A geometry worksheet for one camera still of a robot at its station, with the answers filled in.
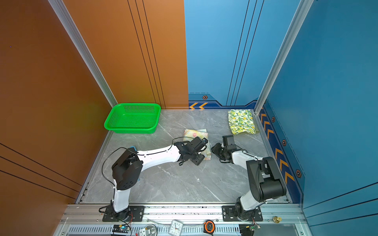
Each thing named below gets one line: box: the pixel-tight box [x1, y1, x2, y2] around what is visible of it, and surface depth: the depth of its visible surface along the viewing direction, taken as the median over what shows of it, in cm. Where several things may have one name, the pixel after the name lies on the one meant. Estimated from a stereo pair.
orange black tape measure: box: [203, 220, 216, 236], surface depth 69 cm
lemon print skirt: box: [227, 109, 257, 136], surface depth 111 cm
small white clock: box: [168, 219, 184, 236], surface depth 70 cm
